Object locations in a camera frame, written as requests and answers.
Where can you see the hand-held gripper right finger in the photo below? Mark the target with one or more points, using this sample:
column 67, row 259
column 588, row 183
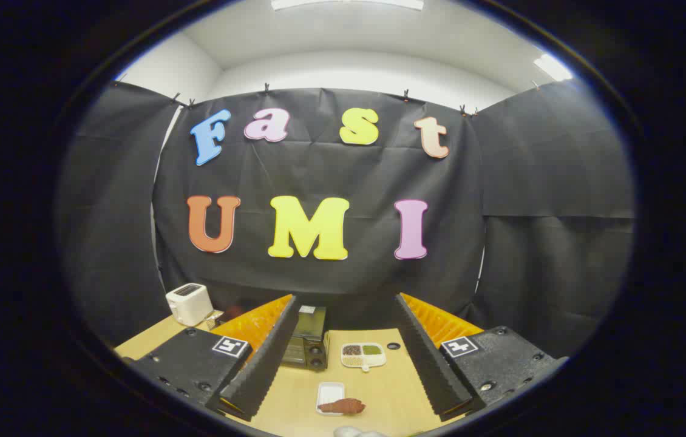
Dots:
column 431, row 364

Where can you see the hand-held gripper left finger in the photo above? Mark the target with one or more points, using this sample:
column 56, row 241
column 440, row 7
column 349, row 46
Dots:
column 264, row 370

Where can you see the black toaster oven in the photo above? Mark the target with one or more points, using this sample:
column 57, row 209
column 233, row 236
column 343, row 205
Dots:
column 309, row 340

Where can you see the reddish brown meat piece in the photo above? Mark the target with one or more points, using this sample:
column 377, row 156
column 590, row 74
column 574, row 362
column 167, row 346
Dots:
column 346, row 406

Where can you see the white toaster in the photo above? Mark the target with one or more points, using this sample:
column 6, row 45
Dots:
column 188, row 303

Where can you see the white rectangular tray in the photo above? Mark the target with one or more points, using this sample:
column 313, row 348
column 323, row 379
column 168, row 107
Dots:
column 328, row 391

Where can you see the white divided dish with beans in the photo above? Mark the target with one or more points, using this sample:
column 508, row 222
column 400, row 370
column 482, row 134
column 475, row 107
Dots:
column 362, row 359

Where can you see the small ceiling light panel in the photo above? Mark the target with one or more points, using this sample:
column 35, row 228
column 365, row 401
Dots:
column 552, row 67

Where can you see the long ceiling light panel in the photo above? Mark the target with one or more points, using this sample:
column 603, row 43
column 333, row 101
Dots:
column 349, row 3

